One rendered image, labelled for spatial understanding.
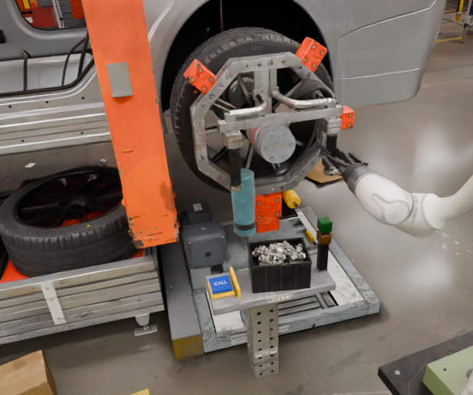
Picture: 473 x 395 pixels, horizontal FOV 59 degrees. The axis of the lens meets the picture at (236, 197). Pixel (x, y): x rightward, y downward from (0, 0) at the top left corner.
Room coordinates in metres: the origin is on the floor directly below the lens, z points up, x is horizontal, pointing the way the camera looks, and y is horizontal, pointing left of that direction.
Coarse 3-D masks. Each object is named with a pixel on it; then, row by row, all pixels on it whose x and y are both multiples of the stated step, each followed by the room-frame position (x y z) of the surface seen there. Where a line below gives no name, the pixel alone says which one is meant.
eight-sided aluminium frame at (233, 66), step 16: (224, 64) 1.51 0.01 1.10; (240, 64) 1.47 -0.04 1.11; (256, 64) 1.48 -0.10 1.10; (272, 64) 1.50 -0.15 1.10; (288, 64) 1.50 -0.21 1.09; (224, 80) 1.46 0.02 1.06; (304, 80) 1.53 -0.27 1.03; (320, 80) 1.53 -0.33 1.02; (208, 96) 1.45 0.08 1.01; (192, 112) 1.43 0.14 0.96; (192, 128) 1.48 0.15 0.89; (320, 144) 1.55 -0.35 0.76; (208, 160) 1.50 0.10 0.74; (304, 160) 1.57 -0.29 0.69; (224, 176) 1.45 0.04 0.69; (288, 176) 1.54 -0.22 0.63; (304, 176) 1.52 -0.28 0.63; (256, 192) 1.48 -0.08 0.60; (272, 192) 1.49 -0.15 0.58
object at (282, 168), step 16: (240, 80) 1.58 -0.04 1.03; (288, 96) 1.62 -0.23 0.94; (272, 112) 1.61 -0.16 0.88; (208, 128) 1.56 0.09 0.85; (304, 128) 1.70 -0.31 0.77; (304, 144) 1.63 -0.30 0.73; (224, 160) 1.69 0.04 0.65; (240, 160) 1.74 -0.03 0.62; (256, 160) 1.74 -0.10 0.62; (288, 160) 1.63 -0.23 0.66; (256, 176) 1.58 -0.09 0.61; (272, 176) 1.58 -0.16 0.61
